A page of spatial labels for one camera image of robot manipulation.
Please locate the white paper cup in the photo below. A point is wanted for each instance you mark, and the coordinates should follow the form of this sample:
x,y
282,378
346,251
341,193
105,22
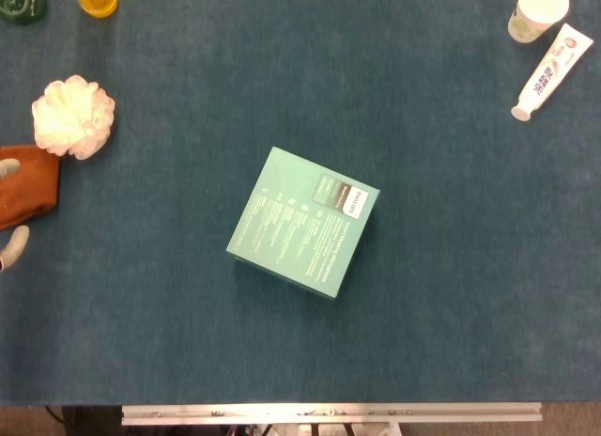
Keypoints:
x,y
537,10

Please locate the white toothpaste tube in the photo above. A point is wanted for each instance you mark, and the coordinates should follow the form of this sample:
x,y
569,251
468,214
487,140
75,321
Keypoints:
x,y
554,69

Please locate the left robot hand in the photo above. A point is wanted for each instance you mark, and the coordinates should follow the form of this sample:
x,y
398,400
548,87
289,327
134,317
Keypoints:
x,y
13,248

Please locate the aluminium profile rail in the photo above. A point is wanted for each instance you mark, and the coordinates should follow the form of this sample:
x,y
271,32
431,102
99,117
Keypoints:
x,y
328,412

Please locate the teal cardboard box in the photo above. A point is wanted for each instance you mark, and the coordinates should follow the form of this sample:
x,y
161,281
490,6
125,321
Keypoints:
x,y
286,220

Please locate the blue felt table mat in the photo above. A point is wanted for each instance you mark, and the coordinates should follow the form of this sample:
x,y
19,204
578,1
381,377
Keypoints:
x,y
422,290

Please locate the white mesh bath loofah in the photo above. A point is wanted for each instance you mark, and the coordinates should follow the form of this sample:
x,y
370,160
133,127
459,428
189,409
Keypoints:
x,y
72,116

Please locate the orange folded cloth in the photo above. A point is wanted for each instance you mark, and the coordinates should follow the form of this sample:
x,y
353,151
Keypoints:
x,y
28,191

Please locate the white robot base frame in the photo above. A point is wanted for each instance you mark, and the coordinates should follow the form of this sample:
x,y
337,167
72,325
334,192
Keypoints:
x,y
305,430

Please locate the green plastic bottle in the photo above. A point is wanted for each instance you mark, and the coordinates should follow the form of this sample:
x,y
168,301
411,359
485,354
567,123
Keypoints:
x,y
21,4

